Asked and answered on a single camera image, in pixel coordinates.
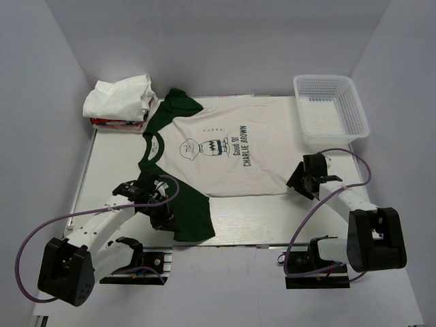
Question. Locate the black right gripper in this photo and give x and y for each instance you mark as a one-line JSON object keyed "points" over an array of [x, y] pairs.
{"points": [[295, 181]]}

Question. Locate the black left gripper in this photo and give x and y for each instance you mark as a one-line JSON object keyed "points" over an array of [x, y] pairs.
{"points": [[165, 221]]}

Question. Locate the white and green t-shirt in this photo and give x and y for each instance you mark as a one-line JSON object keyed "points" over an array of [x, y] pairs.
{"points": [[232, 148]]}

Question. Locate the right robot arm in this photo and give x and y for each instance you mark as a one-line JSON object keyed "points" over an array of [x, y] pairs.
{"points": [[374, 238]]}

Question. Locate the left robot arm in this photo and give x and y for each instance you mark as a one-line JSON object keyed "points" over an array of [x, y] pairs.
{"points": [[71, 266]]}

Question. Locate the white plastic basket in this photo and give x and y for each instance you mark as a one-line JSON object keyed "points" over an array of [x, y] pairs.
{"points": [[330, 110]]}

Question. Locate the crumpled white t-shirt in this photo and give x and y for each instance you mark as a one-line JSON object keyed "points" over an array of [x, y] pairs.
{"points": [[127, 100]]}

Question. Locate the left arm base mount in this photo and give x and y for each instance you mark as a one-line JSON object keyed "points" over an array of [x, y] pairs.
{"points": [[147, 266]]}

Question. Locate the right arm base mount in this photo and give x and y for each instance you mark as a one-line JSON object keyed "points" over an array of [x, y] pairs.
{"points": [[320, 264]]}

